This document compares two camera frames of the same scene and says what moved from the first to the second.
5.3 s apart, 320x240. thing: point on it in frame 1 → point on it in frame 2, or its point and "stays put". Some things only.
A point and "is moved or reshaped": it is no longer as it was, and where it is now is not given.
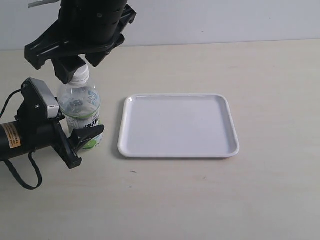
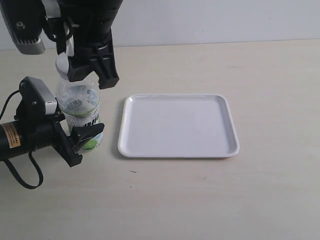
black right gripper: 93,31 → 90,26
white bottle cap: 81,76 is moved or reshaped
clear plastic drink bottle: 79,102 stays put
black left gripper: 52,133 stays put
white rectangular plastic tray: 177,126 stays put
